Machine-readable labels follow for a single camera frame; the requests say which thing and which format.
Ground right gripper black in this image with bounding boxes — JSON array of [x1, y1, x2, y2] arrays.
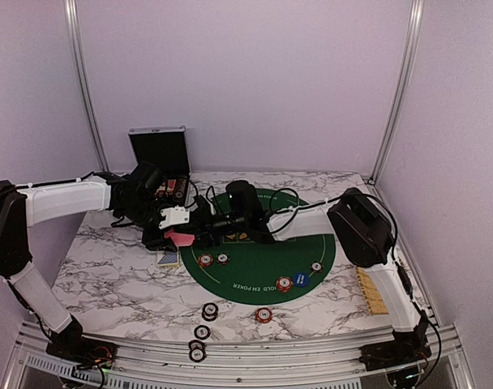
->
[[180, 207, 247, 249]]

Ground red-backed playing card deck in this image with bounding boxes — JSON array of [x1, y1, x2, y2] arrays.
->
[[164, 229, 195, 247]]

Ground small orange chip pile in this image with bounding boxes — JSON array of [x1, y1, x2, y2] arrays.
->
[[276, 276, 293, 293], [197, 254, 213, 267]]

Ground dark chips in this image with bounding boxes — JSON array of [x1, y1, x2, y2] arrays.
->
[[216, 253, 230, 265]]

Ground dark brown chip stack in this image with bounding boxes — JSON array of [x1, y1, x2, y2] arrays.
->
[[202, 302, 219, 322]]

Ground orange red chip stack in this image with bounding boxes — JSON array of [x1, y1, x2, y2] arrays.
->
[[255, 307, 272, 323]]

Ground blue small blind button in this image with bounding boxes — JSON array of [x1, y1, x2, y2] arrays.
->
[[292, 272, 311, 288]]

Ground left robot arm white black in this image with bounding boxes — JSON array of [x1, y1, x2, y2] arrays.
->
[[0, 163, 190, 361]]

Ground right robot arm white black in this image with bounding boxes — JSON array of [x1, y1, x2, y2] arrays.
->
[[182, 180, 427, 363]]

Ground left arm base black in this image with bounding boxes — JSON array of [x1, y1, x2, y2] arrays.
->
[[46, 316, 117, 366]]

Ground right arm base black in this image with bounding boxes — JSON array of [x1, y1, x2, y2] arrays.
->
[[359, 322, 432, 371]]

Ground playing card box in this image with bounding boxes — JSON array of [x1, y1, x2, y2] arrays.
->
[[156, 251, 180, 269]]

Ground right chip row in case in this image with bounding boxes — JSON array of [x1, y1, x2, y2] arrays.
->
[[173, 175, 189, 206]]

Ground round green poker mat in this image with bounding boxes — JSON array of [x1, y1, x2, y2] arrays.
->
[[180, 193, 337, 306]]

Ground card deck box in case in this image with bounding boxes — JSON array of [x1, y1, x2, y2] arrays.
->
[[156, 179, 176, 198]]

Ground aluminium poker case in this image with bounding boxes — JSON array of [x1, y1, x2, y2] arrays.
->
[[128, 126, 191, 205]]

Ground fallen dark chip on table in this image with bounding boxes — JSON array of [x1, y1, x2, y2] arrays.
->
[[193, 325, 211, 340]]

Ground woven bamboo tray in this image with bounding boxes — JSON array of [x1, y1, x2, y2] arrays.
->
[[355, 267, 388, 315]]

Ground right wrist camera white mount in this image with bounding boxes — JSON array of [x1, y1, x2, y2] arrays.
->
[[193, 194, 216, 220]]

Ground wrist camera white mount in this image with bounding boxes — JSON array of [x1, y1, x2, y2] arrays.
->
[[158, 206, 191, 230], [193, 194, 216, 220]]

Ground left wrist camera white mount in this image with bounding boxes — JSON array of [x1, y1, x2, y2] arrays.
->
[[158, 206, 191, 230]]

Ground fallen dark chip lower rail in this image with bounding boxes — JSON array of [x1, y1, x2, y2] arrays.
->
[[189, 348, 207, 363]]

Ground front aluminium rail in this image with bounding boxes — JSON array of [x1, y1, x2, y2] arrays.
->
[[1, 323, 475, 388]]

